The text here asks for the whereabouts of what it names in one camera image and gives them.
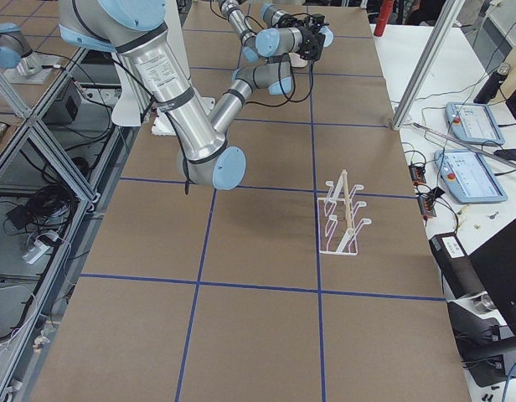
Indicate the teach pendant far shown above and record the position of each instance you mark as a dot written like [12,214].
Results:
[473,123]

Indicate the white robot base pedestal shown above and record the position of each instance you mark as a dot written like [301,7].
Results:
[154,68]

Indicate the light blue cup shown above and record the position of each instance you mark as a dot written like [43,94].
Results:
[328,35]

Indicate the pink cup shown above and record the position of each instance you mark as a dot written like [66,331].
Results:
[297,61]

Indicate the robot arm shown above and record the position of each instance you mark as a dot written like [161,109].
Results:
[258,29]
[136,30]

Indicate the aluminium frame post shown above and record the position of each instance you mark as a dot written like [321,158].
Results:
[433,46]

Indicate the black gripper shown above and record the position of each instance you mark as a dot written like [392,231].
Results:
[305,39]

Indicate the thin metal rod stand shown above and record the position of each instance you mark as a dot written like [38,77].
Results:
[466,145]

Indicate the red cylinder bottle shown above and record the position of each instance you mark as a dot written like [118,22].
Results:
[384,16]

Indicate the teach pendant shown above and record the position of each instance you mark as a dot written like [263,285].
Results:
[468,178]
[473,123]

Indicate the white wire cup rack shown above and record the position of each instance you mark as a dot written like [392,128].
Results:
[339,224]

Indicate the teach pendant near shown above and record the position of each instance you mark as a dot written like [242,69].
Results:
[468,178]

